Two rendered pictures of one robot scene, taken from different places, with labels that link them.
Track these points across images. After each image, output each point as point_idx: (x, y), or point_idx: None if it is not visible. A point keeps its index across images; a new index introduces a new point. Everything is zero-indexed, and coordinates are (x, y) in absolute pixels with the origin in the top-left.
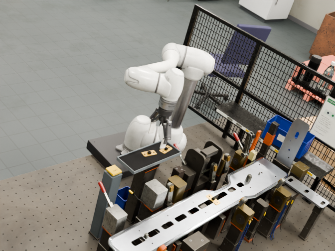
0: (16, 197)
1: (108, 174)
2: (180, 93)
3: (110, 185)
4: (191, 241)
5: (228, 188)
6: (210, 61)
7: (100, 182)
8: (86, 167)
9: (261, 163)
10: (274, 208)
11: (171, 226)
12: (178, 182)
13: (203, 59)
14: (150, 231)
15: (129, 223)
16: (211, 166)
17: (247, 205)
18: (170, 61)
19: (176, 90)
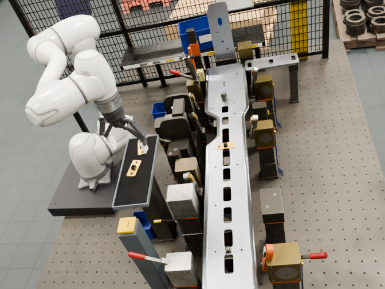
0: None
1: (126, 235)
2: (114, 77)
3: (140, 241)
4: (269, 206)
5: (221, 122)
6: (89, 20)
7: (130, 253)
8: (75, 233)
9: (213, 74)
10: (266, 100)
11: (232, 212)
12: (187, 164)
13: (80, 24)
14: None
15: (173, 241)
16: (191, 118)
17: None
18: (55, 55)
19: (108, 78)
